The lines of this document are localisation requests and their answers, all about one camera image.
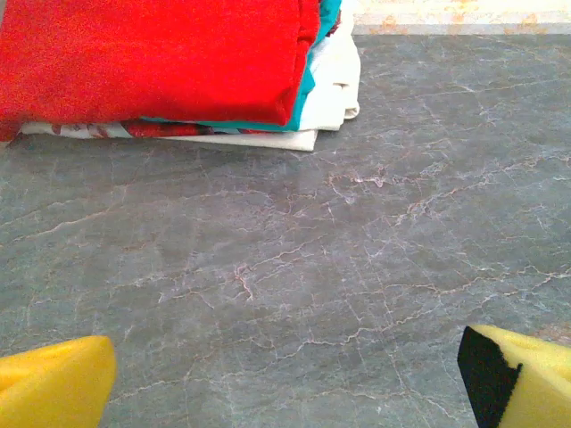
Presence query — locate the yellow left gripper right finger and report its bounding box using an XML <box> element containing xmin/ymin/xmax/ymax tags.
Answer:
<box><xmin>457</xmin><ymin>324</ymin><xmax>571</xmax><ymax>428</ymax></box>

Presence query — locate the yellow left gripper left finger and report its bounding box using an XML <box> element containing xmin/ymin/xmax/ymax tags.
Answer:
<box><xmin>0</xmin><ymin>334</ymin><xmax>118</xmax><ymax>428</ymax></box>

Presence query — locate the white t-shirt with red print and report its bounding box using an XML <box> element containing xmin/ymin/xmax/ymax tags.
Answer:
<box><xmin>20</xmin><ymin>119</ymin><xmax>319</xmax><ymax>152</ymax></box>

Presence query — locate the red folded t-shirt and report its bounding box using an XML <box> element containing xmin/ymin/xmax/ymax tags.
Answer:
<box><xmin>0</xmin><ymin>0</ymin><xmax>321</xmax><ymax>142</ymax></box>

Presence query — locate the plain white folded t-shirt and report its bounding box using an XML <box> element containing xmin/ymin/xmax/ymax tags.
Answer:
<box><xmin>294</xmin><ymin>0</ymin><xmax>361</xmax><ymax>133</ymax></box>

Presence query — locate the teal folded t-shirt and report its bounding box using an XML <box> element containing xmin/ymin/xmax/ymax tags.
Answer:
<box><xmin>142</xmin><ymin>0</ymin><xmax>343</xmax><ymax>133</ymax></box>

